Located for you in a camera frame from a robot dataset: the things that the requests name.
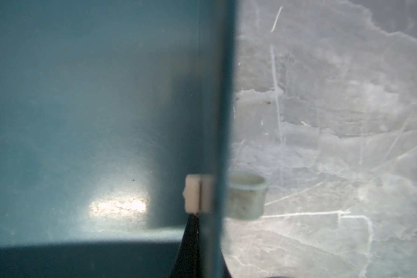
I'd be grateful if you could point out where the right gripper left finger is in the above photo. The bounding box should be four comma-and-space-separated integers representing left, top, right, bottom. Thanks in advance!
169, 214, 203, 278

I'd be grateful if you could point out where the teal top drawer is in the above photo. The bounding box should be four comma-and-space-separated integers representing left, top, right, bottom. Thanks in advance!
0, 1, 240, 278

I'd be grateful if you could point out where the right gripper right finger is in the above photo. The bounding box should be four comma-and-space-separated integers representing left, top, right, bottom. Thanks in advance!
222, 257, 232, 278

